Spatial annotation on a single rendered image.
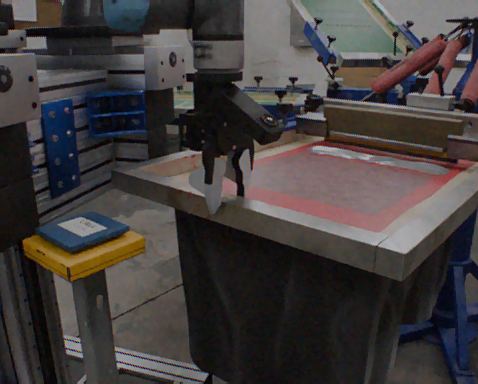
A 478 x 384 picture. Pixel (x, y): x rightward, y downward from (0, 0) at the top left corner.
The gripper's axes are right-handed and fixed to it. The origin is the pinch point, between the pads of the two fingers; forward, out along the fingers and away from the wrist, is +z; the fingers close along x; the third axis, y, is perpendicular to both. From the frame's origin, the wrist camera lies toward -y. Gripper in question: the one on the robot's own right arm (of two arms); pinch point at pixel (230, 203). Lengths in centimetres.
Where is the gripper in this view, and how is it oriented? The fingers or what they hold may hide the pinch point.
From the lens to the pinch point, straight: 74.4
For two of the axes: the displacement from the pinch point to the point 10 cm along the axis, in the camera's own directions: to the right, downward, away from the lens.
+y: -7.7, -2.1, 6.1
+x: -6.4, 2.5, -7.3
